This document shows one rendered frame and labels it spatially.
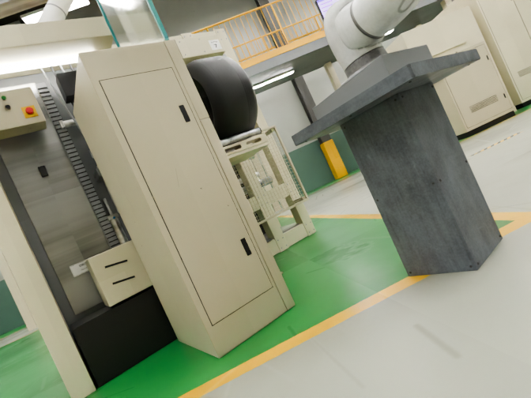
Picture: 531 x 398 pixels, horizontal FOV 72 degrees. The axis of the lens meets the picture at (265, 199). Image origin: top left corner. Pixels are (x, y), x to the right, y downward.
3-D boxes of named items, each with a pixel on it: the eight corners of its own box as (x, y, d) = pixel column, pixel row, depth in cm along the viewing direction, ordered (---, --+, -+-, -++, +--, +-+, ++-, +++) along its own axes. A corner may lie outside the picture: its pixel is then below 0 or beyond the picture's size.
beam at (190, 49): (152, 63, 249) (144, 43, 249) (145, 81, 271) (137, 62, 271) (226, 50, 281) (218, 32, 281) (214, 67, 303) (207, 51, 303)
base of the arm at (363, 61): (404, 58, 134) (397, 45, 134) (386, 58, 117) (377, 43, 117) (363, 86, 146) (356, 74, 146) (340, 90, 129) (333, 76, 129)
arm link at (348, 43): (364, 66, 141) (337, 17, 141) (398, 37, 125) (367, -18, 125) (335, 77, 134) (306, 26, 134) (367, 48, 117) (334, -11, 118)
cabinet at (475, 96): (469, 137, 546) (435, 61, 545) (446, 144, 601) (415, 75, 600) (517, 114, 558) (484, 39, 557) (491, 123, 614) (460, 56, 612)
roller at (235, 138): (218, 147, 222) (216, 140, 222) (216, 149, 226) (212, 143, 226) (262, 132, 241) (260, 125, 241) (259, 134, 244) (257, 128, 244)
